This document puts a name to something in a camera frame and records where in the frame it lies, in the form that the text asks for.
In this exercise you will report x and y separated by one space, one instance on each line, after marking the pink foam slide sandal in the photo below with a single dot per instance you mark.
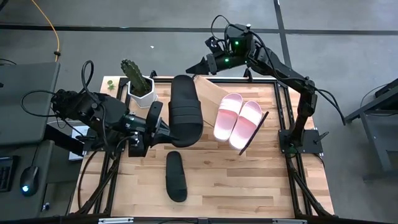
228 118
245 126

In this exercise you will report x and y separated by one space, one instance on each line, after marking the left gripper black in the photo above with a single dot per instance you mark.
154 115

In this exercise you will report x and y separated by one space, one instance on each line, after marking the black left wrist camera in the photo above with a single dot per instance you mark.
138 147

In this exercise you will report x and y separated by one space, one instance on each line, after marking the green cactus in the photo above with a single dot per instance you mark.
133 74

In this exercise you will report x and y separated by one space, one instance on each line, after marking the black metal side stand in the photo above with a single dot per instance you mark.
385 140

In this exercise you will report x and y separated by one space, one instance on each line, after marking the black foam slide sandal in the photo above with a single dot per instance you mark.
185 105
175 177

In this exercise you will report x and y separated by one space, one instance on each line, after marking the small blue white connector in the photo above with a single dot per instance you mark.
46 206

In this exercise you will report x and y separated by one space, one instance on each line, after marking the dark grey computer desk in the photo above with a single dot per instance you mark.
12 205

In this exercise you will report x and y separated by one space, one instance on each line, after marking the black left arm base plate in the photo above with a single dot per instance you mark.
93 147

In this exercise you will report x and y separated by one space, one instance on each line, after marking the black aluminium table frame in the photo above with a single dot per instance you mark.
164 80

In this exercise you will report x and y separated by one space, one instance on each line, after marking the black computer mouse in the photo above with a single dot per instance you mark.
29 177

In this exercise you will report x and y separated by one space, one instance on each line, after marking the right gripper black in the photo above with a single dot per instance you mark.
222 62

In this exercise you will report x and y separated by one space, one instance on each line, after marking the white hexagonal plant pot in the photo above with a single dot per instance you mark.
146 101

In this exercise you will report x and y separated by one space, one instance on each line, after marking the black keyboard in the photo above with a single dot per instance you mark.
5 174

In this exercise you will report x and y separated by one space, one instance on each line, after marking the wooden shelf, black metal frame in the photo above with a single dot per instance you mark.
213 99

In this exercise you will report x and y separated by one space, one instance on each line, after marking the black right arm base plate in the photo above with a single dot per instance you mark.
311 143

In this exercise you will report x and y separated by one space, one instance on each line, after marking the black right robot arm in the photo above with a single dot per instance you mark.
306 105

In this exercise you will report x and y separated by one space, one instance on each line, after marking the silver metal bracket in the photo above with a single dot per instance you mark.
115 220
289 221

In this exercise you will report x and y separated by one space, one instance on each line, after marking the black flat bar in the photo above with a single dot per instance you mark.
65 141

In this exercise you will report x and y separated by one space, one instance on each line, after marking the grey side table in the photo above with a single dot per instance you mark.
25 102

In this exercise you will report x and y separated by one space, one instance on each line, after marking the white paper sheet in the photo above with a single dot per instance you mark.
74 156

